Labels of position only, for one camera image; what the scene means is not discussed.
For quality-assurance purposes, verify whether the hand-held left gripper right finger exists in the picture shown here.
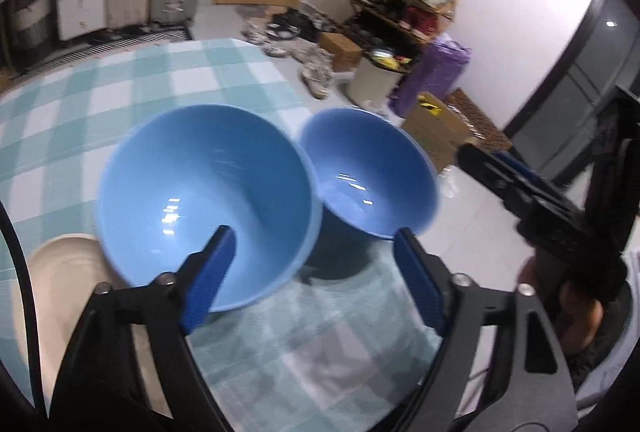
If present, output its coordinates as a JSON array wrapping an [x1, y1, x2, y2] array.
[[392, 227, 581, 432]]

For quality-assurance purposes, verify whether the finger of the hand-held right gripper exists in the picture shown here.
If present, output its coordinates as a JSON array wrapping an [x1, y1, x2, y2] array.
[[457, 143, 546, 218], [492, 151, 576, 213]]

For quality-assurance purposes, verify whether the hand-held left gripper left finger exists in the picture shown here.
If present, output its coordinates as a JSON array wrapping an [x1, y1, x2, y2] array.
[[47, 225, 237, 432]]

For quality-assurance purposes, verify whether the blue bowl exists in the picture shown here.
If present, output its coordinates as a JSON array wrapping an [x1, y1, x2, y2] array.
[[95, 104, 323, 314], [298, 107, 441, 240]]

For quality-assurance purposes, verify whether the large cream plate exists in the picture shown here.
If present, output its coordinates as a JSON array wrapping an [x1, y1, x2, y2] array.
[[14, 233, 171, 418]]

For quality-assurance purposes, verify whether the person's right hand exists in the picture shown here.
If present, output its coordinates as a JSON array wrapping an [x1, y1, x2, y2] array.
[[517, 257, 603, 353]]

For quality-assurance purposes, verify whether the cardboard box with yellow tape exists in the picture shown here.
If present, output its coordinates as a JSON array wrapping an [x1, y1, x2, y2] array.
[[400, 91, 481, 173]]

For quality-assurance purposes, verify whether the purple bag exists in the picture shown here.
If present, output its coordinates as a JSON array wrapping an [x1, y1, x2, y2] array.
[[389, 37, 473, 118]]

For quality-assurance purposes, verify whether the white trash bin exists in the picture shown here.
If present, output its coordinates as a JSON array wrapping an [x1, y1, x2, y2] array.
[[348, 52, 408, 108]]

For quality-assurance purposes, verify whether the brown cardboard box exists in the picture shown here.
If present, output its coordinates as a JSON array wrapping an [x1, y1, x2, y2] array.
[[319, 31, 363, 72]]

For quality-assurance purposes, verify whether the teal checkered tablecloth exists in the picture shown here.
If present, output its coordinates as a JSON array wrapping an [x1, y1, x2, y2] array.
[[0, 37, 451, 432]]

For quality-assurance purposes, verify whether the pile of shoes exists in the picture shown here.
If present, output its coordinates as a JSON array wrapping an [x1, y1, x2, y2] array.
[[240, 7, 341, 98]]

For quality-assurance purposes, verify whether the black and white rug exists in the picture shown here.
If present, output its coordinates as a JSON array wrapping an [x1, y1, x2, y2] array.
[[10, 26, 193, 78]]

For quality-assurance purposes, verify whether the white drawer cabinet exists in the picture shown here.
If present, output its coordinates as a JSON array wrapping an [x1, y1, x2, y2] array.
[[54, 0, 108, 40]]

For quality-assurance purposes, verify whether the black cable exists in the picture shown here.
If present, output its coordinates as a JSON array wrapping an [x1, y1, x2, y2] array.
[[0, 202, 46, 413]]

